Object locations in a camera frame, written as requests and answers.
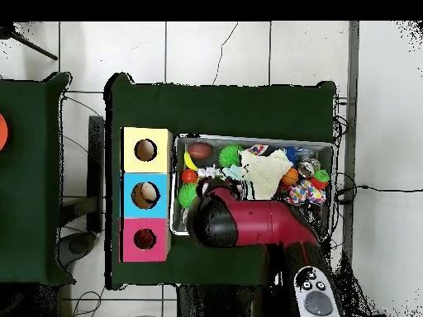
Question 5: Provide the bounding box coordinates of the small blue fuzzy eyed ball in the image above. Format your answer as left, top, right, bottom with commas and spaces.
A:
284, 145, 298, 166

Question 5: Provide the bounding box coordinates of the cream waffle cloth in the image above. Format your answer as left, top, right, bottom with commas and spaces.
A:
238, 149, 294, 201

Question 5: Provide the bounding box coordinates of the black panel stand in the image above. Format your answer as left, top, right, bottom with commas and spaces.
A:
87, 115, 105, 234

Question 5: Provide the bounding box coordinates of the yellow toy banana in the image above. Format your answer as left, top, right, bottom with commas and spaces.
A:
183, 150, 199, 172

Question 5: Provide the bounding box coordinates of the brown toy football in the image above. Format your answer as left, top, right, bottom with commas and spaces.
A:
187, 142, 214, 160

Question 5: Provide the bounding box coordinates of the silver toy robot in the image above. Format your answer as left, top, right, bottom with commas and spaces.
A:
197, 164, 229, 179

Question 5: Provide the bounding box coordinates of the orange disc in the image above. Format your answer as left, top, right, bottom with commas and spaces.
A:
0, 113, 9, 152

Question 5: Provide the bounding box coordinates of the wooden box with three holes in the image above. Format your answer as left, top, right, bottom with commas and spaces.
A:
119, 126, 173, 263

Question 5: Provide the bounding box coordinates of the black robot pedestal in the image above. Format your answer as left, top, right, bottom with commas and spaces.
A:
178, 284, 265, 317

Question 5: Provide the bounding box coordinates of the dark green table cloth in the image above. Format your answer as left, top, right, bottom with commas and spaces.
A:
0, 72, 74, 286
104, 73, 337, 291

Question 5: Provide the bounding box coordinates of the red ball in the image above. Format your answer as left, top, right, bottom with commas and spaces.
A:
180, 168, 198, 185

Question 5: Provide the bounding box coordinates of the black tripod leg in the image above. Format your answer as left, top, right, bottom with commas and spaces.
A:
0, 22, 59, 61

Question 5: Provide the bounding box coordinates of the orange toy basketball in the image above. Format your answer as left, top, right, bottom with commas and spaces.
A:
280, 167, 299, 186

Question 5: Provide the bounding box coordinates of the black power cable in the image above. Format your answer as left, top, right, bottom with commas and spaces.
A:
335, 184, 423, 203

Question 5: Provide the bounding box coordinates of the metal wire mesh bin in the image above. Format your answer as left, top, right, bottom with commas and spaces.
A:
169, 133, 335, 237

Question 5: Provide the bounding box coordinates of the green spiky puffer ball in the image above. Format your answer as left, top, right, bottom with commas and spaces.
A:
177, 182, 199, 209
218, 144, 245, 168

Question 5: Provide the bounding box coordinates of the grey round base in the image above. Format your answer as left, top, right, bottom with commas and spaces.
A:
59, 230, 97, 268

